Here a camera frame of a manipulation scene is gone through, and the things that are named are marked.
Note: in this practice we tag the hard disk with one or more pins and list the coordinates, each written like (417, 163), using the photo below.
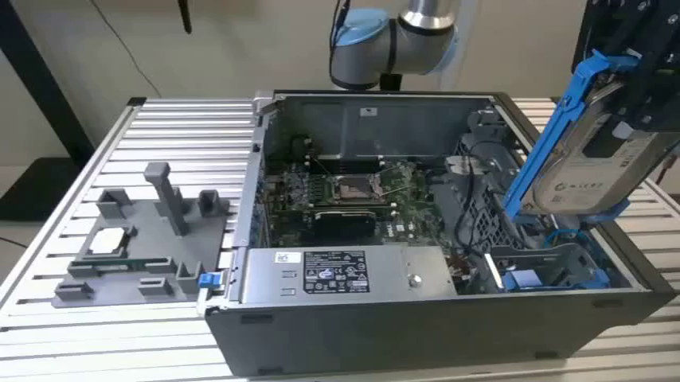
(584, 179)

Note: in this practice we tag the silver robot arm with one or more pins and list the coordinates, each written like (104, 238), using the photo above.
(372, 55)

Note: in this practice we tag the grey disk bay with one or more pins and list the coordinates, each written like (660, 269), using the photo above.
(563, 254)

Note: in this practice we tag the empty blue disk carrier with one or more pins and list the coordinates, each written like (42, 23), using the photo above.
(522, 279)

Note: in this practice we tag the green motherboard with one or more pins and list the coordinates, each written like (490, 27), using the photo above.
(414, 207)

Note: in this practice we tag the CPU socket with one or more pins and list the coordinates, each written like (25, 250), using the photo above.
(353, 190)

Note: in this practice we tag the silver power supply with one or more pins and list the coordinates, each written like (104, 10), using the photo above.
(425, 262)

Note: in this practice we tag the black hanging rod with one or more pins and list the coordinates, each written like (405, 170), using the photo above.
(184, 16)

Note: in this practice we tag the grey open PC case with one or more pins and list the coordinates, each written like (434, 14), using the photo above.
(372, 338)

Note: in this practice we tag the blue case latch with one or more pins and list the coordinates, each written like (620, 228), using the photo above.
(207, 279)

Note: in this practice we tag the grey parts rack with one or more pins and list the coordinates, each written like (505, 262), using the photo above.
(159, 238)

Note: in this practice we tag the green RAM stick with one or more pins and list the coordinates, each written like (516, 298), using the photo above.
(138, 262)

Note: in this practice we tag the silver CPU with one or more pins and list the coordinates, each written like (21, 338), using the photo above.
(108, 240)

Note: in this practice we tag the black floor mat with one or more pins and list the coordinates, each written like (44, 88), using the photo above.
(38, 191)

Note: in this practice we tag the black slanted post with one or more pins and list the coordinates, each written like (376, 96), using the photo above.
(48, 91)

